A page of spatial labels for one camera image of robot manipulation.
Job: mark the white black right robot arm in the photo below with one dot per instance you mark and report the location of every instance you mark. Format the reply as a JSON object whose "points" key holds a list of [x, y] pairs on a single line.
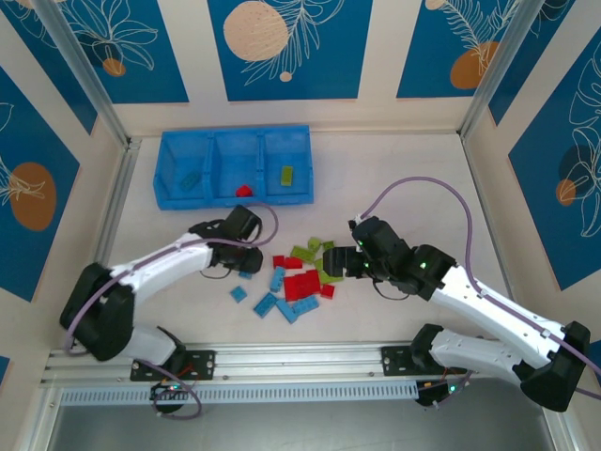
{"points": [[493, 310]]}

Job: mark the small blue lego brick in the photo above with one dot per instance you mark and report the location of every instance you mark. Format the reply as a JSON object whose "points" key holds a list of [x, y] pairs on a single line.
{"points": [[245, 275]]}

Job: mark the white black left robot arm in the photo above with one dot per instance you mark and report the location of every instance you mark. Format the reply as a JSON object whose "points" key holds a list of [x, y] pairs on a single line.
{"points": [[164, 263]]}

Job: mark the small red lego brick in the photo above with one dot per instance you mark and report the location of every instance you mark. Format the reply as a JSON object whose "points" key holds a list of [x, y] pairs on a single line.
{"points": [[279, 261]]}

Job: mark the black mounting plate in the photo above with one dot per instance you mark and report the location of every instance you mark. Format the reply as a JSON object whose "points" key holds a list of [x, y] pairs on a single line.
{"points": [[202, 364], [394, 362]]}

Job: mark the light green long lego brick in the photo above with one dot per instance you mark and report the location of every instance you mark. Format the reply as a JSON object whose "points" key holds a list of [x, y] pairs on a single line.
{"points": [[303, 253], [286, 175], [331, 278]]}

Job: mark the aluminium side rail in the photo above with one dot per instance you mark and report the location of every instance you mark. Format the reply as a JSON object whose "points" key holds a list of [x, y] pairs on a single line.
{"points": [[117, 197], [486, 206]]}

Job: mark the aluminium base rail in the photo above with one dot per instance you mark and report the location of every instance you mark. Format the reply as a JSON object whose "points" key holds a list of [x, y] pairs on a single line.
{"points": [[305, 359]]}

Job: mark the large red lego brick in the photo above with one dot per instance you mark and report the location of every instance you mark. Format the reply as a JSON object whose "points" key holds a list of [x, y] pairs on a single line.
{"points": [[296, 287]]}

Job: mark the aluminium frame post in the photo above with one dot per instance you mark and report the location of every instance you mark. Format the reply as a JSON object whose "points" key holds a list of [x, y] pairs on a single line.
{"points": [[80, 61], [500, 61], [35, 423], [559, 432]]}

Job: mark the small light green lego brick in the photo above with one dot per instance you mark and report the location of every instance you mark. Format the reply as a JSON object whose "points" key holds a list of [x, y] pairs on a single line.
{"points": [[318, 264], [314, 244]]}

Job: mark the small electronics board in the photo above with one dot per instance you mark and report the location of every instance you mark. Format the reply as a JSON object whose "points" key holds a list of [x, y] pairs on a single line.
{"points": [[162, 392], [434, 397]]}

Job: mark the dark teal lego brick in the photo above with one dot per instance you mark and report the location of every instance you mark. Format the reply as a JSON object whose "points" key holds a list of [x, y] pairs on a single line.
{"points": [[190, 180]]}

